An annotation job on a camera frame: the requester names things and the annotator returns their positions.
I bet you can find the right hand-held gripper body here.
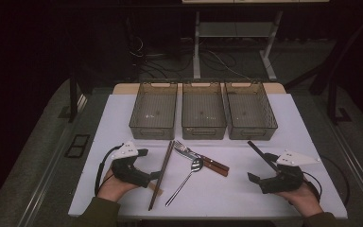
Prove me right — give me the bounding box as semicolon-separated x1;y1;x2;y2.
258;149;321;195

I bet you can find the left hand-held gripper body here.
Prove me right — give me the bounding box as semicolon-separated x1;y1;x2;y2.
111;140;154;189

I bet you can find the black chopstick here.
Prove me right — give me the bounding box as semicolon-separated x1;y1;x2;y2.
247;140;281;173
247;140;280;173

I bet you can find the long metal spoon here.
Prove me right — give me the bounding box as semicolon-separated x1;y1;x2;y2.
164;157;204;208

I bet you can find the fork with wooden handle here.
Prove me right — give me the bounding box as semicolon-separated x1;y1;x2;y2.
173;140;231;173

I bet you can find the smoky transparent plastic bin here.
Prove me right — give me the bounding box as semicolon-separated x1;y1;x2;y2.
129;82;179;141
224;82;279;141
181;82;228;141

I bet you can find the person's left hand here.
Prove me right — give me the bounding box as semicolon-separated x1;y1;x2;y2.
96;168;140;202

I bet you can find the person's right hand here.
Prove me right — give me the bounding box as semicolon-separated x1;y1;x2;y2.
275;182;324;218

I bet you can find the black metal stand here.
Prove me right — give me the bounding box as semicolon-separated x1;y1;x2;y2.
58;70;79;124
325;75;354;126

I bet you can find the left hand-held gripper cable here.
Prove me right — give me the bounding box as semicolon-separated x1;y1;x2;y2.
94;143;125;197

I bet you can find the hand-held gripper cable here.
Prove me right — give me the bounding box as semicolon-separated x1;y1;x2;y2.
94;143;125;197
302;154;352;207

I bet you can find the right hand-held gripper cable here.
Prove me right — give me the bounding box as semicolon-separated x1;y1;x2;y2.
302;154;352;207

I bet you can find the knife with wooden handle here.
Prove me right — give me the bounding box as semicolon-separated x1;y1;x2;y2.
173;147;230;178

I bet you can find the black floor frame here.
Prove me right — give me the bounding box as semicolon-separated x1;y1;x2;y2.
64;133;91;159

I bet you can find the metal floor rail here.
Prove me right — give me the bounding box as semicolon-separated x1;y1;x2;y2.
325;116;363;221
17;93;89;227

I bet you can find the black floor cable bundle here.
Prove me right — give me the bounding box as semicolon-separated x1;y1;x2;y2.
129;34;237;81

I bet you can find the white floor cable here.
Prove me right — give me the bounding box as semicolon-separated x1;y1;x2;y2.
206;48;253;81

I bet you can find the white metal desk frame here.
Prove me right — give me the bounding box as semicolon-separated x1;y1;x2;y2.
181;0;330;81

